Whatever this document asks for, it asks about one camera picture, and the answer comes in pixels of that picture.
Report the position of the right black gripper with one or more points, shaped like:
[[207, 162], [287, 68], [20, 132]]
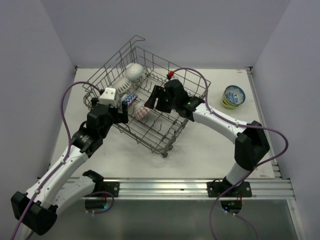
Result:
[[156, 92]]

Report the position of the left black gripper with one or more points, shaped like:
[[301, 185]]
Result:
[[119, 117]]

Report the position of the red lattice pattern bowl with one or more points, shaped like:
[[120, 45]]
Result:
[[140, 110]]

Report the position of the lime green bowl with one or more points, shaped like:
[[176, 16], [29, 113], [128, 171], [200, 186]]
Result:
[[226, 102], [229, 107]]

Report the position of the lime green bowl front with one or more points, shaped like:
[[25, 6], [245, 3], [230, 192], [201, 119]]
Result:
[[229, 107]]

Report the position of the blue floral pattern bowl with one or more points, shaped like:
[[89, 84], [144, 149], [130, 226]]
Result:
[[234, 95]]

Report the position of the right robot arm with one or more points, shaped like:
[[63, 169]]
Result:
[[250, 141]]

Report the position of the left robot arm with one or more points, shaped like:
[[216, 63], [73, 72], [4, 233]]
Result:
[[39, 206]]

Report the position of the blue zigzag pattern bowl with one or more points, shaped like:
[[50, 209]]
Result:
[[128, 100]]

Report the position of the white bowl with dark stripes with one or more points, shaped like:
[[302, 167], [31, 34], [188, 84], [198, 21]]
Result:
[[121, 85]]

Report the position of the plain white bowl at back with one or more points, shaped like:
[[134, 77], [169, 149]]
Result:
[[133, 71]]

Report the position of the grey wire dish rack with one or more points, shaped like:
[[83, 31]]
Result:
[[161, 126]]

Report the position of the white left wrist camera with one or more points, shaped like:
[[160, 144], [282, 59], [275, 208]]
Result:
[[109, 97]]

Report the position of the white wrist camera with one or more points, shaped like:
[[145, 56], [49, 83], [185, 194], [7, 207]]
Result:
[[109, 97], [171, 79]]

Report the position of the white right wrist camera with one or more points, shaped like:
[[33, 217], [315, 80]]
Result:
[[171, 79]]

